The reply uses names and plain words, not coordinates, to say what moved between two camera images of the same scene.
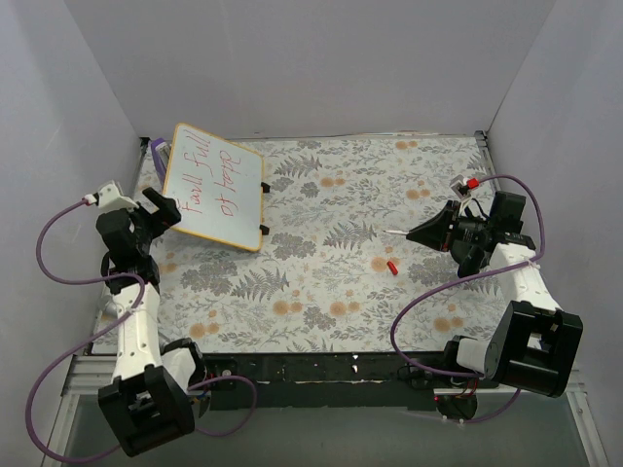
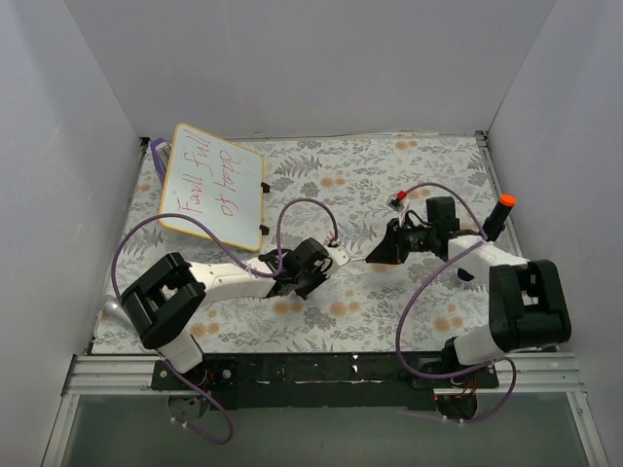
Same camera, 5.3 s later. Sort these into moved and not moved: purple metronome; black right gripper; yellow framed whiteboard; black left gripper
Moved: black right gripper; black left gripper
Not moved: purple metronome; yellow framed whiteboard
